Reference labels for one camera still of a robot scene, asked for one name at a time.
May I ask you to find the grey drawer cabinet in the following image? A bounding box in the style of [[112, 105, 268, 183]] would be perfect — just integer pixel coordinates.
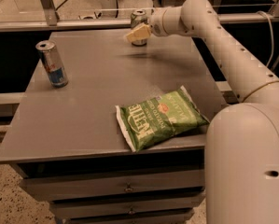
[[0, 29, 224, 224]]

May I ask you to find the top grey drawer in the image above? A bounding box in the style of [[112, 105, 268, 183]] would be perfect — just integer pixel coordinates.
[[20, 170, 204, 201]]

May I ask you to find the green white 7up can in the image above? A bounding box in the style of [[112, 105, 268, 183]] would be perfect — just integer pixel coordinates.
[[131, 9, 147, 47]]

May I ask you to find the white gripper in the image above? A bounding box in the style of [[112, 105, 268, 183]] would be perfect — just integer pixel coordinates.
[[125, 7, 168, 43]]

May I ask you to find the middle grey drawer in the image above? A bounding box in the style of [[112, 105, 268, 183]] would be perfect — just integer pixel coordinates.
[[49, 190, 204, 219]]

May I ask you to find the green Kettle chips bag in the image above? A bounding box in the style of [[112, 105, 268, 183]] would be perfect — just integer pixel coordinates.
[[116, 86, 209, 152]]

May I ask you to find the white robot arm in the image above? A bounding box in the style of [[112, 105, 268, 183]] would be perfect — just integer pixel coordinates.
[[126, 0, 279, 224]]

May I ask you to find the blue silver Red Bull can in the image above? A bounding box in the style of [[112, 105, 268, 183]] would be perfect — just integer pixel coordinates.
[[35, 40, 68, 88]]

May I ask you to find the metal railing frame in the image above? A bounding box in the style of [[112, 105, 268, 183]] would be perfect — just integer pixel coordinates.
[[0, 0, 279, 34]]

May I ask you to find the grey drawer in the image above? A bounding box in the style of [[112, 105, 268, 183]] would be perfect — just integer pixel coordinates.
[[49, 190, 204, 219], [20, 170, 204, 201]]

